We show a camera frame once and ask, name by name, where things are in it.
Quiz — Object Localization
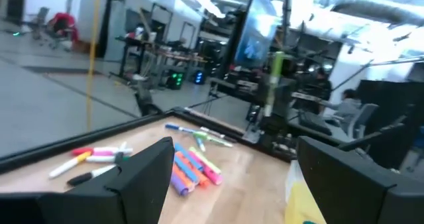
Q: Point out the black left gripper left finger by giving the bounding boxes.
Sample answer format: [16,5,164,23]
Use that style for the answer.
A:
[105,137,176,224]

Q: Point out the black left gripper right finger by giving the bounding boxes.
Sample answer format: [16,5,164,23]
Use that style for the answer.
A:
[296,136,398,224]

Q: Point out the green and white pen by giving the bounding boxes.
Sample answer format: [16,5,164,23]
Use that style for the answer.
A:
[193,132,235,148]
[199,127,238,142]
[264,51,286,118]

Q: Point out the purple highlighter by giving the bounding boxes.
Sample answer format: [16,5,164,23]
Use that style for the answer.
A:
[170,172,189,197]

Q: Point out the blue highlighter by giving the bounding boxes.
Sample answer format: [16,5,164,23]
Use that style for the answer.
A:
[174,142,205,172]
[172,155,199,185]

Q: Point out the white marker with black cap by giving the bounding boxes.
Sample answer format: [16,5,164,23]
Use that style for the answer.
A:
[113,140,129,165]
[66,164,117,187]

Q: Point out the white marker with pink cap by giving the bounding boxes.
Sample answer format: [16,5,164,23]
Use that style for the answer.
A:
[92,146,134,157]

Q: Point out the white marker with green cap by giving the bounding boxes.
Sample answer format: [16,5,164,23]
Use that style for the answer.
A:
[85,154,131,164]

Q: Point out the yellow-green highlighter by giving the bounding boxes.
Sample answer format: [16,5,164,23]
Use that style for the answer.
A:
[188,146,222,175]

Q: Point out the pink highlighter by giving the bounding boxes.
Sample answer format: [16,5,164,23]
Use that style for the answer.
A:
[198,166,223,186]

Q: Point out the white marker with red cap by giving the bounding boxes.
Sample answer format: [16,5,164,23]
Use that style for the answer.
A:
[70,146,115,157]

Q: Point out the white marker with yellow cap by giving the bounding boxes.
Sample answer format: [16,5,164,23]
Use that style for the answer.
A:
[48,150,93,180]

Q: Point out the yellow plastic bin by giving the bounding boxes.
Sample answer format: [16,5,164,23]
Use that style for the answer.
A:
[284,180,327,224]

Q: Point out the person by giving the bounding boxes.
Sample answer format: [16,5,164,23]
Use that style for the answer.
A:
[326,89,362,125]
[311,67,333,102]

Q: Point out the large blue display screen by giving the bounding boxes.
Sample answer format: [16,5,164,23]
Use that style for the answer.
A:
[234,0,286,69]

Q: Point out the grey office chair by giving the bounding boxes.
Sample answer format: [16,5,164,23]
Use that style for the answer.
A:
[346,103,380,140]
[31,7,50,41]

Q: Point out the computer tower with blue lights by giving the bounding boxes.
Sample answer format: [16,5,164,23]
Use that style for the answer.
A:
[193,70,206,85]

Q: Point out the computer tower with green lights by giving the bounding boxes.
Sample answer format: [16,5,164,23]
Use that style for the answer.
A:
[165,68,186,91]

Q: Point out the black standing desk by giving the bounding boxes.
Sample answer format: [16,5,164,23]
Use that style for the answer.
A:
[117,34,209,85]

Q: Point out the red office chair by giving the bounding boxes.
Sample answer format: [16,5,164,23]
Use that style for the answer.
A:
[46,12,80,51]

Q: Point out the silver ceiling duct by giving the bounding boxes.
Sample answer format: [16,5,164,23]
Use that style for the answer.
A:
[313,0,424,28]

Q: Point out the yellow hanging cable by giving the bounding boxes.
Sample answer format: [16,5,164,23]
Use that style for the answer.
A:
[85,0,101,132]

